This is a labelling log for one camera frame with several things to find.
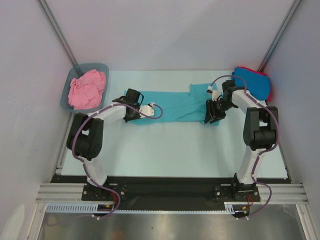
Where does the teal t shirt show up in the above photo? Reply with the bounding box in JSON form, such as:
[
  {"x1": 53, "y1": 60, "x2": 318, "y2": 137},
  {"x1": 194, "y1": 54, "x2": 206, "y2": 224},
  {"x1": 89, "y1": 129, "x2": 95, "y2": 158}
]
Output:
[{"x1": 131, "y1": 83, "x2": 212, "y2": 126}]

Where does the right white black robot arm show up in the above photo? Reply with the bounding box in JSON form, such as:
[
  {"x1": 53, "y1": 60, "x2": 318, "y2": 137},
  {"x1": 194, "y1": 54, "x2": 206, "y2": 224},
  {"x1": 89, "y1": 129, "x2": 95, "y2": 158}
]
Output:
[{"x1": 204, "y1": 80, "x2": 280, "y2": 201}]

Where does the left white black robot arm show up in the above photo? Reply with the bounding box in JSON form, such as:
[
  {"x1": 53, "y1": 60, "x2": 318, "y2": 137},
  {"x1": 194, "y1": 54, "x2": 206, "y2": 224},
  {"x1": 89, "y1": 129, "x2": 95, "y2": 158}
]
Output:
[{"x1": 66, "y1": 88, "x2": 145, "y2": 200}]

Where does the pink crumpled t shirt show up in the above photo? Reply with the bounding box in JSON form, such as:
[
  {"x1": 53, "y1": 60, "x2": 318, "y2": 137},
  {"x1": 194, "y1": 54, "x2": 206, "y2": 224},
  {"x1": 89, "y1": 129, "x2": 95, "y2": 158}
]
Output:
[{"x1": 68, "y1": 69, "x2": 107, "y2": 110}]

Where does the grey plastic basket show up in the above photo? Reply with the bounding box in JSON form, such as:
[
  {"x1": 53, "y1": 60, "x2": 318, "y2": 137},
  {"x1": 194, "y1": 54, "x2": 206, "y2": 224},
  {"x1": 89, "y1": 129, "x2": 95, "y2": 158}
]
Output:
[{"x1": 60, "y1": 63, "x2": 109, "y2": 114}]

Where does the blue folded t shirt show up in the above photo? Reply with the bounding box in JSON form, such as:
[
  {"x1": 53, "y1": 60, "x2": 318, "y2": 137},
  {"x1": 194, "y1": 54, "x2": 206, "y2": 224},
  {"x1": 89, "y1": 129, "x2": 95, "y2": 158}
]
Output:
[{"x1": 231, "y1": 66, "x2": 272, "y2": 101}]

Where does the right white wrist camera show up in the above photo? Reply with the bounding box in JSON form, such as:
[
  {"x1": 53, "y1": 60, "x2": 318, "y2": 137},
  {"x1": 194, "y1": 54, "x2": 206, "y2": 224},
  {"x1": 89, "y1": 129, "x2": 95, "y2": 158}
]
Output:
[{"x1": 206, "y1": 84, "x2": 222, "y2": 102}]

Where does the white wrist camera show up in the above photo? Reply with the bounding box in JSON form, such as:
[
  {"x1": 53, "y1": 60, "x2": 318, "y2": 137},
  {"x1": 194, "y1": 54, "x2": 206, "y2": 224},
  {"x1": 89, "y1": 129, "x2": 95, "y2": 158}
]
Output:
[
  {"x1": 206, "y1": 84, "x2": 222, "y2": 102},
  {"x1": 139, "y1": 102, "x2": 155, "y2": 119}
]

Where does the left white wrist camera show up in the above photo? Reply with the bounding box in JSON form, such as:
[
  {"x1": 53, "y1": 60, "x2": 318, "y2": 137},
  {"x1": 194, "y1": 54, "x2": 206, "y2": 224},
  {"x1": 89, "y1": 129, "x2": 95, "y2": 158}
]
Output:
[{"x1": 139, "y1": 102, "x2": 155, "y2": 119}]

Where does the right corner aluminium post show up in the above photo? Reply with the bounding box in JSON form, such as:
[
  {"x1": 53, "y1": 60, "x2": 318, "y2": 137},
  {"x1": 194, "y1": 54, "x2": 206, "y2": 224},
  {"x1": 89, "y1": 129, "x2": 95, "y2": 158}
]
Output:
[{"x1": 257, "y1": 0, "x2": 304, "y2": 73}]

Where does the corner aluminium post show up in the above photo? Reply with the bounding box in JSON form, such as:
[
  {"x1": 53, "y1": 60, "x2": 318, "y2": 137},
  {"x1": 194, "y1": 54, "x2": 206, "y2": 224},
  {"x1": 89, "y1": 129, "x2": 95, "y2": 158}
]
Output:
[
  {"x1": 36, "y1": 0, "x2": 78, "y2": 66},
  {"x1": 257, "y1": 0, "x2": 304, "y2": 73}
]

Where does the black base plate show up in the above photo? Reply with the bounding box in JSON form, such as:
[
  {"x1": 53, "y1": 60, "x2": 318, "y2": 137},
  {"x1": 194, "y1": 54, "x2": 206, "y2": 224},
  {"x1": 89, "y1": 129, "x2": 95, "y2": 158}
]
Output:
[{"x1": 49, "y1": 173, "x2": 293, "y2": 211}]

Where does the grey slotted cable duct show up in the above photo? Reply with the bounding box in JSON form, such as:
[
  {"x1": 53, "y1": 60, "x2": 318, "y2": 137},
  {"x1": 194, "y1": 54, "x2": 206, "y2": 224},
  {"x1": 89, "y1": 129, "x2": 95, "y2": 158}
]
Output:
[{"x1": 46, "y1": 203, "x2": 248, "y2": 215}]

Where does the left corner aluminium post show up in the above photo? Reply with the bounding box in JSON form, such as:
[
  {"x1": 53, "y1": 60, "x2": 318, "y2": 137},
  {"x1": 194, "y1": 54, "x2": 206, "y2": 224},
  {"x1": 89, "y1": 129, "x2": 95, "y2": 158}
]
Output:
[{"x1": 36, "y1": 0, "x2": 78, "y2": 66}]

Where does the aluminium frame rail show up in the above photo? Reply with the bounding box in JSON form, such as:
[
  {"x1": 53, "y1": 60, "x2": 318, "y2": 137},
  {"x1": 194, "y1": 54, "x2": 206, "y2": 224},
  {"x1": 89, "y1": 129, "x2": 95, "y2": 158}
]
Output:
[{"x1": 35, "y1": 183, "x2": 309, "y2": 205}]

